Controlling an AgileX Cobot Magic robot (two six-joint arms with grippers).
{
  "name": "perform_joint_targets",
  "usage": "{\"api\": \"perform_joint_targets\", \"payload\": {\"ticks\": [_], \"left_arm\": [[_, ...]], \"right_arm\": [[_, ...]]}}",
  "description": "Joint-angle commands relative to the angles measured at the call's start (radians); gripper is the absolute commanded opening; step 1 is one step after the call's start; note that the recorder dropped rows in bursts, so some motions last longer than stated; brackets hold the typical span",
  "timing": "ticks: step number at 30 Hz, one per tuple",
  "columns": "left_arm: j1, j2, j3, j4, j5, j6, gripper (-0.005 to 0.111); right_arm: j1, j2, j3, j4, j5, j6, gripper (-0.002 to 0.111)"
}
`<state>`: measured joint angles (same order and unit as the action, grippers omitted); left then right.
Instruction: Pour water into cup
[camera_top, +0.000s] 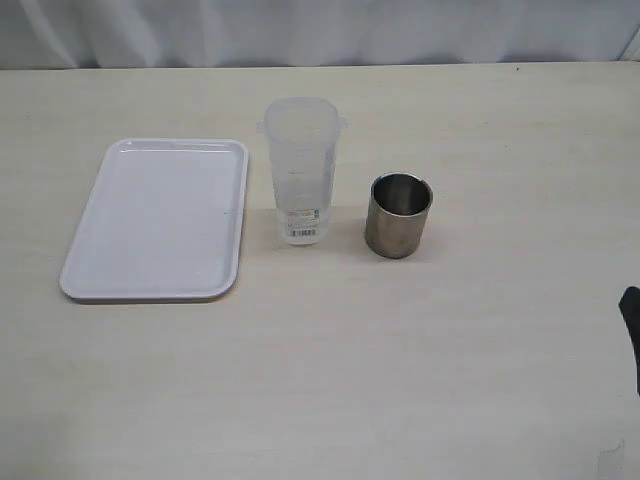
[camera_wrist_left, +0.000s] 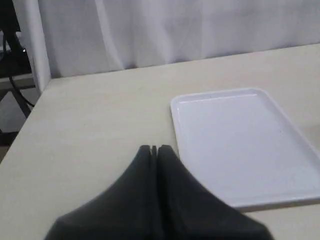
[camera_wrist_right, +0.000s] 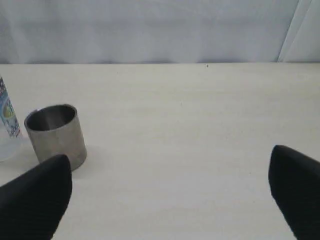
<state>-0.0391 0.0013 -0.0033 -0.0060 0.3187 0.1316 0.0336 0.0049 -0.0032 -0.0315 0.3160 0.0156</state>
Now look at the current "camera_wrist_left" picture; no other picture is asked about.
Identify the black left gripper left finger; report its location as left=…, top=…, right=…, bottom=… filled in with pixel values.
left=45, top=145, right=157, bottom=240

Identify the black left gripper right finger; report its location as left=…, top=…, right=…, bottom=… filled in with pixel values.
left=156, top=145, right=273, bottom=240

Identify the white plastic tray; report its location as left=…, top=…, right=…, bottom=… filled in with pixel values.
left=170, top=88, right=320, bottom=209

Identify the white curtain backdrop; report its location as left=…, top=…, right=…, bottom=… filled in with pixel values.
left=13, top=0, right=320, bottom=92

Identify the black stand with cables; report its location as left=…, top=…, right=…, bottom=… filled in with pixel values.
left=0, top=0, right=35, bottom=118

